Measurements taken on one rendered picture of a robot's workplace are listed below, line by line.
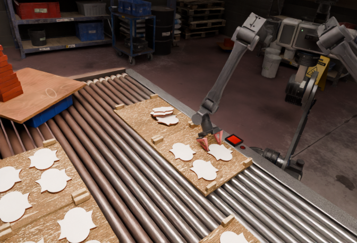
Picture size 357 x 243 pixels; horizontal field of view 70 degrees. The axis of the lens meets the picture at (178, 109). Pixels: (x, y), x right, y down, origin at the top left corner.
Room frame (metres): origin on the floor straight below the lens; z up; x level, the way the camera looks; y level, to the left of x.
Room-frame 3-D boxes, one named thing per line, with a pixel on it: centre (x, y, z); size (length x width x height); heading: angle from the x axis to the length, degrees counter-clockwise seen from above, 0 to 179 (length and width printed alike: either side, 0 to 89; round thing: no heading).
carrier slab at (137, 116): (1.32, 0.14, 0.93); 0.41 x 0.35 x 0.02; 43
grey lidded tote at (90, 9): (5.36, 1.96, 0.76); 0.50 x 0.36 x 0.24; 136
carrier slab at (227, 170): (1.02, -0.14, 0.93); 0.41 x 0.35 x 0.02; 43
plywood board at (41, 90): (1.32, 0.93, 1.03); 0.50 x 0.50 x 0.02; 72
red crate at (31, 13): (4.75, 2.72, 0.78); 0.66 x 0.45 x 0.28; 130
